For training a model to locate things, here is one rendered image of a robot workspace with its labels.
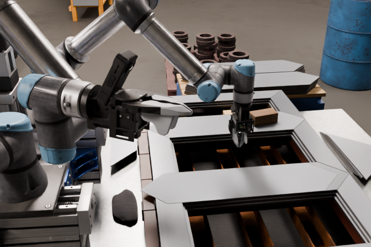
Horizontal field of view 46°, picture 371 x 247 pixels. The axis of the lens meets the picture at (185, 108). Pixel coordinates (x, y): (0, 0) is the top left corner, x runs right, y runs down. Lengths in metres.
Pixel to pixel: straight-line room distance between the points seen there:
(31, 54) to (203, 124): 1.12
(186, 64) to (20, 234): 0.73
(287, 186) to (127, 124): 0.95
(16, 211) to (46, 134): 0.40
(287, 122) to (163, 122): 1.33
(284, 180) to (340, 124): 0.74
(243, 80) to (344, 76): 3.12
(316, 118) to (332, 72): 2.35
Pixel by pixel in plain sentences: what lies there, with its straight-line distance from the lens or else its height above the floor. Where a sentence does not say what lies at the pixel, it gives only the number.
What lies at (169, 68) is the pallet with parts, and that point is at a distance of 4.55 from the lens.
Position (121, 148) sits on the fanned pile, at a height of 0.72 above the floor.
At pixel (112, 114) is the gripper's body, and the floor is 1.44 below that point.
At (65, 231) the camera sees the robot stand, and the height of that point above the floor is 0.92.
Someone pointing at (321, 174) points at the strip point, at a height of 0.85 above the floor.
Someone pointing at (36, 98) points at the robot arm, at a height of 1.44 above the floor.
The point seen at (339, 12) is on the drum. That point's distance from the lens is 4.52.
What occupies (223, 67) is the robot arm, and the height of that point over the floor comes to 1.23.
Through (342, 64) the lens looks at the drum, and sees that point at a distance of 4.61.
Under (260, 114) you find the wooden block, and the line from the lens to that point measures 2.01.
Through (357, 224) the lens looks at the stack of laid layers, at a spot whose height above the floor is 0.84.
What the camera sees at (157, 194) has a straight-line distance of 1.57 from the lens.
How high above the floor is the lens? 1.81
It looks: 27 degrees down
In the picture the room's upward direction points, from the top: straight up
